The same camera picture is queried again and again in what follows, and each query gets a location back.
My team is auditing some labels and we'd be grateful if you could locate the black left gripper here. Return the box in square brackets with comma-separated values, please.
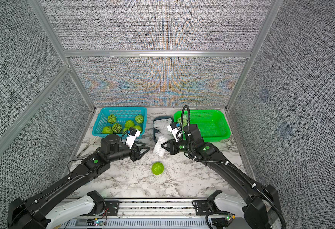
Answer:
[108, 141, 151, 164]

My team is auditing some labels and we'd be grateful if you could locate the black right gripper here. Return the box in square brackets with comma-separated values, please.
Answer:
[161, 138, 197, 156]

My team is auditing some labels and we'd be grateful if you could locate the white foam net sleeve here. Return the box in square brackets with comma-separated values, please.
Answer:
[153, 136, 168, 157]
[176, 116, 188, 127]

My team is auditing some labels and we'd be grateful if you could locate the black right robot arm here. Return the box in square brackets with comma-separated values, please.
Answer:
[161, 122, 287, 229]

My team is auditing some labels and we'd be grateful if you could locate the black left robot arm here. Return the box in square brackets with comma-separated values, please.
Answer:
[7, 134, 150, 229]

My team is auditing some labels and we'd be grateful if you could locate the white foam net pile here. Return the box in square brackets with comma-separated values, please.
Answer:
[153, 118, 174, 142]

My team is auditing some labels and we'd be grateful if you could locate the custard apple in teal basket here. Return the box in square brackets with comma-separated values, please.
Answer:
[107, 114, 117, 124]

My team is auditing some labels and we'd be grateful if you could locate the grey-blue plastic tub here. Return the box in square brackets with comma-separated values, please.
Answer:
[152, 115, 175, 144]

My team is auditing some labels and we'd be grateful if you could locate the teal plastic basket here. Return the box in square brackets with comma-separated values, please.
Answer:
[92, 107, 147, 139]

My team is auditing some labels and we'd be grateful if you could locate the bright green plastic basket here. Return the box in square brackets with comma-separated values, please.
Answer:
[190, 109, 231, 142]

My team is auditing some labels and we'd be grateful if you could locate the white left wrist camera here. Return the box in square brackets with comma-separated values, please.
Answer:
[126, 127, 141, 149]

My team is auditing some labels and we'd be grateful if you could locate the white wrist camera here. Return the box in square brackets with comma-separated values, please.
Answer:
[167, 122, 182, 142]
[126, 127, 141, 149]

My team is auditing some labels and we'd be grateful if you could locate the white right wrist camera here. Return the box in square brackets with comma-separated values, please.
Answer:
[167, 122, 182, 142]

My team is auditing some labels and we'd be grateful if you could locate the black corrugated cable conduit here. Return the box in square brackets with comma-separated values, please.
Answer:
[180, 105, 191, 127]

